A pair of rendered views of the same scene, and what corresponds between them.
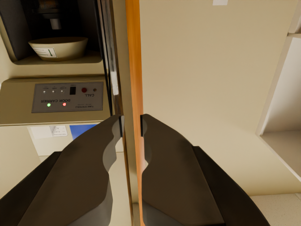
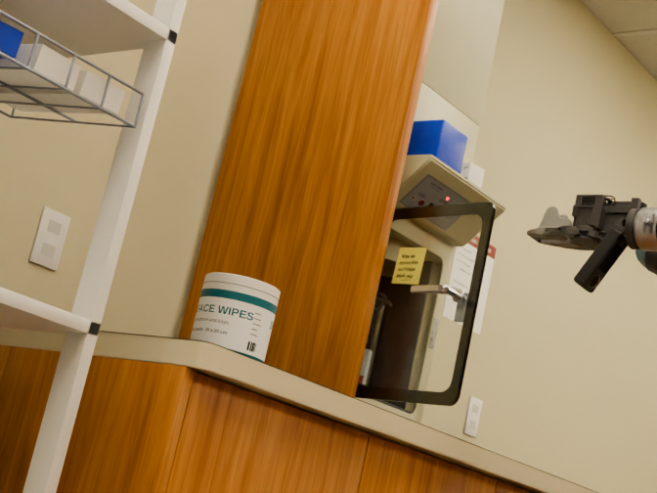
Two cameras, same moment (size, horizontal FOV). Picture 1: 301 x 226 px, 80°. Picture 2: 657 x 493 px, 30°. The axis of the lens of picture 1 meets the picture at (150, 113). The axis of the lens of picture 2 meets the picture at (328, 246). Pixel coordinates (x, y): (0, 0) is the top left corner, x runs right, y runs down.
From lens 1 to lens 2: 2.18 m
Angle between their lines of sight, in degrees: 51
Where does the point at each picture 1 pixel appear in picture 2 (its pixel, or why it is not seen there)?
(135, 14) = (376, 264)
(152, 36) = (180, 203)
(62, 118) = (461, 186)
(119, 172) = not seen: hidden behind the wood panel
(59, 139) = not seen: hidden behind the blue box
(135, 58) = (387, 221)
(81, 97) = (430, 196)
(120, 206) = not seen: outside the picture
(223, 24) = (55, 166)
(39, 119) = (475, 195)
